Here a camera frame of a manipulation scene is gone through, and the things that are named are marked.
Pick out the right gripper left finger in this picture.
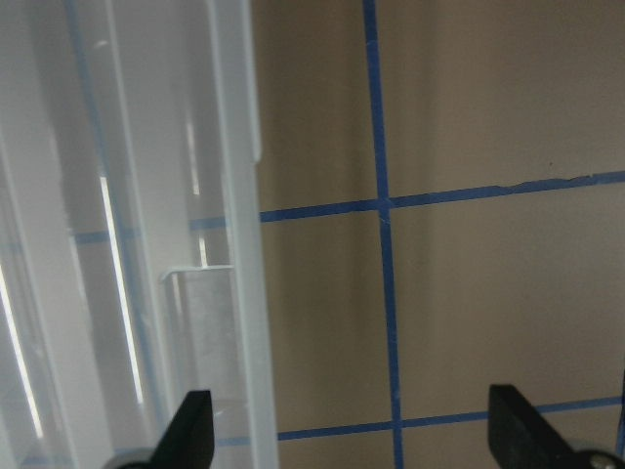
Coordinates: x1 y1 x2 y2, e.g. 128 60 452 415
150 390 215 469

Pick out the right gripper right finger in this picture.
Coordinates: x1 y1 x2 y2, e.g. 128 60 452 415
487 384 577 469

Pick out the clear plastic box lid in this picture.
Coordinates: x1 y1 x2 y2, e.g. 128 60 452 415
1 1 279 468

